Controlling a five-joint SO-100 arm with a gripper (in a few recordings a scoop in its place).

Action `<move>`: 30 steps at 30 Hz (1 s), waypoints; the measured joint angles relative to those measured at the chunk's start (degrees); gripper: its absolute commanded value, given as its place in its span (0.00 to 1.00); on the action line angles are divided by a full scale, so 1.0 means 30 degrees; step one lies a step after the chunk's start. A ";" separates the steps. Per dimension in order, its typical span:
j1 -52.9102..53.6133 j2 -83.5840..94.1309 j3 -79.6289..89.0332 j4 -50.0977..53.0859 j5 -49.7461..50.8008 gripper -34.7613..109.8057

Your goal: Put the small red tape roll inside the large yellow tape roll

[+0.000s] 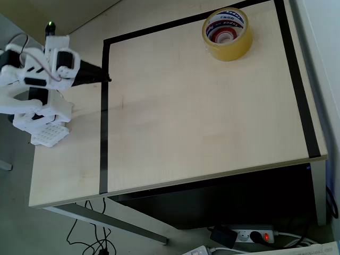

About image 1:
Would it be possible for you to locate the looped black cable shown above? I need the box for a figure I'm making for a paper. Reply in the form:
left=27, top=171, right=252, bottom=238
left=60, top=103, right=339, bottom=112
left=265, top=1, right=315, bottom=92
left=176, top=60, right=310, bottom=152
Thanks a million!
left=325, top=185, right=339, bottom=220

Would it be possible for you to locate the white power cord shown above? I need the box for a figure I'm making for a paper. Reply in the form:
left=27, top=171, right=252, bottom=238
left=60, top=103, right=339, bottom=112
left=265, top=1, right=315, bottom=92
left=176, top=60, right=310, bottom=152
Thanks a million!
left=273, top=230, right=317, bottom=250

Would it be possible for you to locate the grey metal table leg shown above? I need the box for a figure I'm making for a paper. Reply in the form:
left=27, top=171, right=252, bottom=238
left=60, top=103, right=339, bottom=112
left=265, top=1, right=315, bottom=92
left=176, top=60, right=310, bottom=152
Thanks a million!
left=309, top=159, right=327, bottom=227

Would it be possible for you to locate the thin black floor cable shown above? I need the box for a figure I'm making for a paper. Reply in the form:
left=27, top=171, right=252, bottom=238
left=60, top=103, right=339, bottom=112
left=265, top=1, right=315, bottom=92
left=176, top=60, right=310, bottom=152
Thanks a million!
left=67, top=199, right=117, bottom=255

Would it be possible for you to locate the black power adapter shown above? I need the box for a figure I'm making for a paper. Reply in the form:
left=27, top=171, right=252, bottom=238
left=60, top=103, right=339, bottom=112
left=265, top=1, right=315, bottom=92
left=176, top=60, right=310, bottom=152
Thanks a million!
left=210, top=225, right=238, bottom=249

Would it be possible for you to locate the red tape roll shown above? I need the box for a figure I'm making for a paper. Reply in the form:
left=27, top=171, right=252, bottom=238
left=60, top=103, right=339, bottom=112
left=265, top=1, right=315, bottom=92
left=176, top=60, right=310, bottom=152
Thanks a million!
left=210, top=28, right=240, bottom=45

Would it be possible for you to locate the yellow packing tape roll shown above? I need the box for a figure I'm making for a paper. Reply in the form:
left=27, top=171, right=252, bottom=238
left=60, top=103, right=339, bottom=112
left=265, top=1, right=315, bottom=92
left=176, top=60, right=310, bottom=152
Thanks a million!
left=201, top=7, right=254, bottom=62

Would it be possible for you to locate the black round plug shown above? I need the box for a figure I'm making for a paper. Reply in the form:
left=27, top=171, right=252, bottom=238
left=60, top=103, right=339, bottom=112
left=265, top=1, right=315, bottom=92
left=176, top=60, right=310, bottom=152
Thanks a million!
left=249, top=230, right=264, bottom=244

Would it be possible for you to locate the red servo wire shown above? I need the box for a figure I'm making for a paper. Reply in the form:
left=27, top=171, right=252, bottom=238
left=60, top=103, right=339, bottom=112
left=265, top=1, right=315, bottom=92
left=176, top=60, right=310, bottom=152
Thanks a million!
left=7, top=33, right=63, bottom=83

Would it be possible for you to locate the printed paper sheet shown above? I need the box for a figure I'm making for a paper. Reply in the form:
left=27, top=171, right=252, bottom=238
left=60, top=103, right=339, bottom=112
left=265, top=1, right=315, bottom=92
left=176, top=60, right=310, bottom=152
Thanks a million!
left=248, top=240, right=340, bottom=255

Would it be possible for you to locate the white power strip red switch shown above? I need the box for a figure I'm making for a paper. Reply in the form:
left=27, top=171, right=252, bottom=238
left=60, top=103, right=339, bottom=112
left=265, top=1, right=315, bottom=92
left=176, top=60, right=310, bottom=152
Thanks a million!
left=230, top=225, right=276, bottom=244

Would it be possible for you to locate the small green LED camera module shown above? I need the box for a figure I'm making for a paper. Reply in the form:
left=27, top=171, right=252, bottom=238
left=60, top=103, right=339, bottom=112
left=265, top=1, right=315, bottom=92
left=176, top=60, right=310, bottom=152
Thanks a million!
left=44, top=21, right=57, bottom=37

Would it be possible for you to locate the grey metal table beam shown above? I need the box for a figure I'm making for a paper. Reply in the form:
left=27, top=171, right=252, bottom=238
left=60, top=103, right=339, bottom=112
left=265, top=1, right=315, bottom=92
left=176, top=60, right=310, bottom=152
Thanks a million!
left=44, top=201, right=169, bottom=245

